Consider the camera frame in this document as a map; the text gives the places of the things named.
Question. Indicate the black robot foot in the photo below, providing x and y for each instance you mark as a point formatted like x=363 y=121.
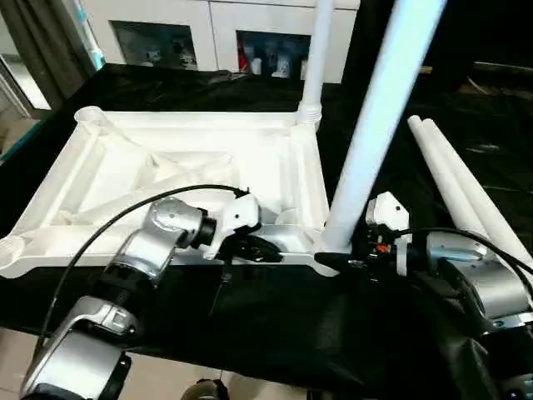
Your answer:
x=204 y=391
x=321 y=396

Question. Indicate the white plastic table leg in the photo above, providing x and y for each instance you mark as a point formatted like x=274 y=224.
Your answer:
x=379 y=117
x=316 y=58
x=450 y=183
x=483 y=200

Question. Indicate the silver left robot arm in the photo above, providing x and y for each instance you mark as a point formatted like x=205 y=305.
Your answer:
x=141 y=258

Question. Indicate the black right robot foot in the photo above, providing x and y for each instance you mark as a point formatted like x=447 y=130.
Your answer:
x=321 y=396

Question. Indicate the light blue background object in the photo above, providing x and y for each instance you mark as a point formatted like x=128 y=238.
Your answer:
x=90 y=37

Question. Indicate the black left robot foot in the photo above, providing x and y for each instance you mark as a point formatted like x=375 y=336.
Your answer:
x=204 y=391

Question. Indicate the white glass door cabinet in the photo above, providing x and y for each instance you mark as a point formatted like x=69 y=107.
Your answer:
x=200 y=33

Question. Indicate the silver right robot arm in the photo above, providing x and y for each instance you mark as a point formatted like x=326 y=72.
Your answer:
x=483 y=283

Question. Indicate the grey curtain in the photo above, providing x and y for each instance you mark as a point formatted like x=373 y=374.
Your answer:
x=42 y=50

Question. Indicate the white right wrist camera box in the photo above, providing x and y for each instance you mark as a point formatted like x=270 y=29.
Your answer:
x=387 y=217

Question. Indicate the white plastic table top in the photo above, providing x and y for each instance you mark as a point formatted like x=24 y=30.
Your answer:
x=166 y=158

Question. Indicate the black table mat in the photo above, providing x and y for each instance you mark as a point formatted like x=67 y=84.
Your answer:
x=275 y=325

